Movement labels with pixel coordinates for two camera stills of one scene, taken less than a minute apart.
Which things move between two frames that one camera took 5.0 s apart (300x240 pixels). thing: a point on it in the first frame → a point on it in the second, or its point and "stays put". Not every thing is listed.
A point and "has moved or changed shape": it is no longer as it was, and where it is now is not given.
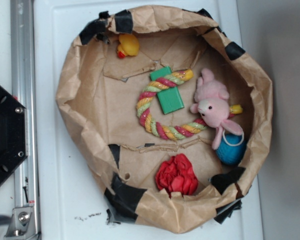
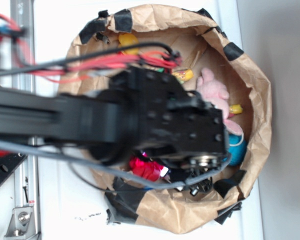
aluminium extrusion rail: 24,88 stays put
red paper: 177,174 has moved or changed shape
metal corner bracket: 22,224 stays put
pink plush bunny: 213,106 stays put
